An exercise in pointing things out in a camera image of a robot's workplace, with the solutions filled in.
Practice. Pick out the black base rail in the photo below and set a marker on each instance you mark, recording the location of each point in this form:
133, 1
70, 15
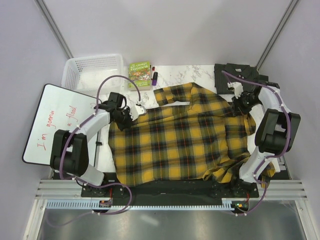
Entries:
174, 192

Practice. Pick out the aluminium corner post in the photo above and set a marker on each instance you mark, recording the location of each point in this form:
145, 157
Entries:
54, 28
277, 32

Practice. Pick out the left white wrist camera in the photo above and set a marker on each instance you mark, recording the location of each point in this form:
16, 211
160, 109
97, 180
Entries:
136, 111

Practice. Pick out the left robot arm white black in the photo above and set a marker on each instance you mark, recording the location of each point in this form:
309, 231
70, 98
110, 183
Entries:
70, 152

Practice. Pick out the folded dark striped shirt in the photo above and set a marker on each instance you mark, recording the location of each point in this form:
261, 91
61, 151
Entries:
240, 71

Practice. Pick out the left aluminium corner post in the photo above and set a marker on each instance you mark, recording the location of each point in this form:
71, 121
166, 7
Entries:
54, 28

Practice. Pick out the white plastic basket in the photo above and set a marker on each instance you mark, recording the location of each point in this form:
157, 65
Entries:
85, 74

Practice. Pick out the white slotted cable duct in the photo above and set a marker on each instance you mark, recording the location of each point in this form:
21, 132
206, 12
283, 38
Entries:
107, 204

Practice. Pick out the red capped marker pen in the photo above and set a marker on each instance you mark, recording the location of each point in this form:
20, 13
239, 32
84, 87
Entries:
152, 72

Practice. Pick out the right aluminium corner post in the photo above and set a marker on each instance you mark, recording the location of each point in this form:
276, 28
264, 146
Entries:
277, 32

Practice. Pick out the green treehouse book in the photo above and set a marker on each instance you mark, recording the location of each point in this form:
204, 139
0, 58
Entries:
140, 74

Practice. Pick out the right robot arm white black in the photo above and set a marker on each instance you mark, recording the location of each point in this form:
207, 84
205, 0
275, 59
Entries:
277, 130

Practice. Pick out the yellow plaid long sleeve shirt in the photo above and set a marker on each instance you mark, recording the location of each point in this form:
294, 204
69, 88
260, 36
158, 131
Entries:
192, 134

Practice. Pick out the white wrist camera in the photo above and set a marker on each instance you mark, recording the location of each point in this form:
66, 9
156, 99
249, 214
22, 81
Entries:
136, 111
236, 88

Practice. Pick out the whiteboard with red writing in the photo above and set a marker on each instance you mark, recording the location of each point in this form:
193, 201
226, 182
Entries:
58, 109

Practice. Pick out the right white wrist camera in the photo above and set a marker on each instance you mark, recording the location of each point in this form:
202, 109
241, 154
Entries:
236, 88

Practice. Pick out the purple highlighter marker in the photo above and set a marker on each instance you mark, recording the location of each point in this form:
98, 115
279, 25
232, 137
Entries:
155, 78

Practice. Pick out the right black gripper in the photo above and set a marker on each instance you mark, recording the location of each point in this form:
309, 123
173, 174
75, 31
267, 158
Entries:
238, 109

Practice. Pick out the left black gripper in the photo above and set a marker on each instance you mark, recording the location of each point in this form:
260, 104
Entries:
129, 122

